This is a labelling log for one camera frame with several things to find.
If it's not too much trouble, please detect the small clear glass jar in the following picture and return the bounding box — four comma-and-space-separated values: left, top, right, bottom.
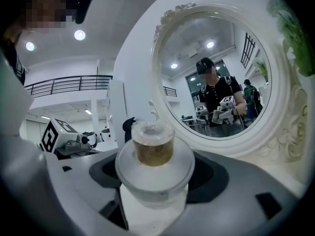
115, 121, 196, 210

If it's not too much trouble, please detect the white bookshelf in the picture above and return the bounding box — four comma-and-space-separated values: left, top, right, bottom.
105, 79, 126, 142

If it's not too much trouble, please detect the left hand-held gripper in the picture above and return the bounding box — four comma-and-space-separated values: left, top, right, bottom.
40, 117, 98, 160

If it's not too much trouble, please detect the person's black buttoned shirt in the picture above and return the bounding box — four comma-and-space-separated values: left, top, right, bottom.
0, 43, 27, 86

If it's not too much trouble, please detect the black office chair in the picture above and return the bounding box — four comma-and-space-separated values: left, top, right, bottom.
122, 117, 136, 142

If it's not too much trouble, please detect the white flower bouquet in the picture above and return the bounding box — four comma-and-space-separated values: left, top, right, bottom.
267, 0, 315, 77

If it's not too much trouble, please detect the white service robot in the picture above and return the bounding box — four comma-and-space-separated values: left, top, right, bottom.
81, 131, 99, 147
99, 128, 116, 142

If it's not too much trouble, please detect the black balcony railing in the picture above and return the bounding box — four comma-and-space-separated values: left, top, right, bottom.
24, 75, 114, 99

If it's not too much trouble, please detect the white framed oval mirror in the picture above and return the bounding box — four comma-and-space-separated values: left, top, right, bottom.
149, 0, 310, 166

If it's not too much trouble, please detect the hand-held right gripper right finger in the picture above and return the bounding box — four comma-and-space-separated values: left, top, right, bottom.
172, 153, 305, 236

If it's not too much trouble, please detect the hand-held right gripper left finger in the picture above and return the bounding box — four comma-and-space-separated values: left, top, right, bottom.
45, 147, 130, 236

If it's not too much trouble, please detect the black head-mounted camera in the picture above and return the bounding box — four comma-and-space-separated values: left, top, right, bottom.
75, 0, 95, 25

